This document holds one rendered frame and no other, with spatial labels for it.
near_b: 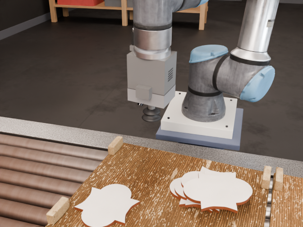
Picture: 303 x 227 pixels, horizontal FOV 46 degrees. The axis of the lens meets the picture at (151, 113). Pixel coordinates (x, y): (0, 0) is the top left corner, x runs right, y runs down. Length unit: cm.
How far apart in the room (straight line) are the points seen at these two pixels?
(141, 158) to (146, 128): 203
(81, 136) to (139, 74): 42
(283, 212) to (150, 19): 48
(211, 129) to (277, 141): 183
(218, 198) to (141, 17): 39
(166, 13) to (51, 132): 59
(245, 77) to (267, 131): 203
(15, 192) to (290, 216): 61
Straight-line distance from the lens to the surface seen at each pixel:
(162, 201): 80
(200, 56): 110
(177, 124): 116
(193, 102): 117
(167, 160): 92
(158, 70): 70
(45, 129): 114
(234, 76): 105
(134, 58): 71
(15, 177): 95
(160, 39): 68
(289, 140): 300
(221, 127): 116
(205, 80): 112
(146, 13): 67
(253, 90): 104
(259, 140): 291
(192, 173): 84
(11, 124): 121
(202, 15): 608
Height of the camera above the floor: 146
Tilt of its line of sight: 27 degrees down
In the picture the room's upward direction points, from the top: straight up
